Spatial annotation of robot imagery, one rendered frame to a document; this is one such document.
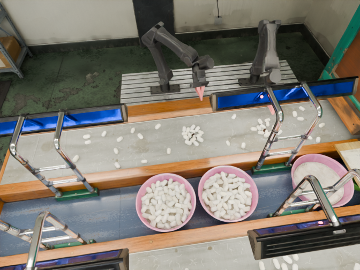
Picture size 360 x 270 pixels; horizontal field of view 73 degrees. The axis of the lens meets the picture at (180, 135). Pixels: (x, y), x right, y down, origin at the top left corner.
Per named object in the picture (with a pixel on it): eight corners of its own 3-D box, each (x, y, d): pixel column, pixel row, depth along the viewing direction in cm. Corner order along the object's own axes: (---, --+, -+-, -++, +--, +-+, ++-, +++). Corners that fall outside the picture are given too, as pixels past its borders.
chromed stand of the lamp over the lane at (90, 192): (64, 167, 130) (15, 111, 94) (101, 162, 131) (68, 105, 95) (58, 201, 119) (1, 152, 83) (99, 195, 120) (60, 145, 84)
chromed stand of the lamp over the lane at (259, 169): (241, 144, 135) (261, 83, 99) (276, 140, 136) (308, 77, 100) (252, 175, 124) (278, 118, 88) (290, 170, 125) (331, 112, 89)
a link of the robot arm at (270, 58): (280, 68, 124) (281, 12, 127) (263, 68, 125) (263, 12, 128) (273, 76, 136) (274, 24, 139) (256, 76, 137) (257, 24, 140)
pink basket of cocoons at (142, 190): (138, 185, 123) (134, 177, 115) (190, 178, 124) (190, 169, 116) (140, 241, 107) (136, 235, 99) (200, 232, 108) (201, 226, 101)
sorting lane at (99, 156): (17, 139, 136) (15, 136, 135) (327, 101, 146) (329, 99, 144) (1, 188, 119) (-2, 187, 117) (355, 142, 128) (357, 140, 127)
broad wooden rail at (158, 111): (35, 136, 155) (18, 117, 140) (309, 103, 165) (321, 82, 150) (30, 152, 148) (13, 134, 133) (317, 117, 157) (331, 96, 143)
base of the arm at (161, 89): (180, 82, 156) (179, 75, 160) (149, 85, 155) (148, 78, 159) (180, 91, 162) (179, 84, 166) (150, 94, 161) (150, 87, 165)
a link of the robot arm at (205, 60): (217, 62, 131) (205, 43, 126) (210, 71, 127) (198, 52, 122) (201, 67, 140) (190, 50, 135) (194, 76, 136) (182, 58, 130)
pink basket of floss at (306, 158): (275, 190, 119) (281, 182, 111) (299, 154, 130) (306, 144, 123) (330, 226, 108) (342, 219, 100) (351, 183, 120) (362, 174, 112)
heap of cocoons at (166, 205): (141, 187, 121) (139, 181, 116) (188, 180, 122) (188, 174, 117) (143, 236, 107) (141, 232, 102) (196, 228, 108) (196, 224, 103)
